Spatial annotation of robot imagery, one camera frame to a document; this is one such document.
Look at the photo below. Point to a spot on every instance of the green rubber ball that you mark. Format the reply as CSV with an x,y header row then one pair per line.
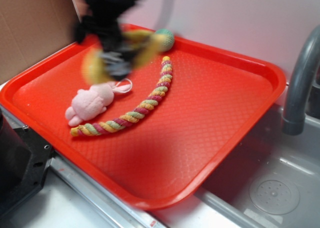
x,y
169,40

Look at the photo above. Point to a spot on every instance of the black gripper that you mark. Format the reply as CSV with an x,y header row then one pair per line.
x,y
116,54

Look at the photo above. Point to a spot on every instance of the yellow cloth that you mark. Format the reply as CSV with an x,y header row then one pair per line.
x,y
147,43

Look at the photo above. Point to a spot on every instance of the multicoloured twisted rope toy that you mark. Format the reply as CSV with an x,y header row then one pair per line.
x,y
138,113

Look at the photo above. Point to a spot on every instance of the grey toy faucet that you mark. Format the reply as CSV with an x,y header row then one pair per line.
x,y
303,94

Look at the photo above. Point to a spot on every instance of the pink plush bunny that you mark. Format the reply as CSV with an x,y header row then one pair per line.
x,y
88,104

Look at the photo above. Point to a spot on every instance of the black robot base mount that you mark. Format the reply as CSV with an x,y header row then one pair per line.
x,y
24,160

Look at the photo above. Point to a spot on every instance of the grey toy sink basin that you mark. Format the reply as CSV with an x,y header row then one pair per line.
x,y
270,179

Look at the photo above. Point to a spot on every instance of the brown cardboard panel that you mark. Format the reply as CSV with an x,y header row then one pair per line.
x,y
32,30

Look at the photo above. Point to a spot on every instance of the red plastic tray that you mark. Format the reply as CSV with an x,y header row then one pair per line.
x,y
214,99

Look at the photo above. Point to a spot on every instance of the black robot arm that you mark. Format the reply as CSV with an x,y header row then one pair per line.
x,y
102,20

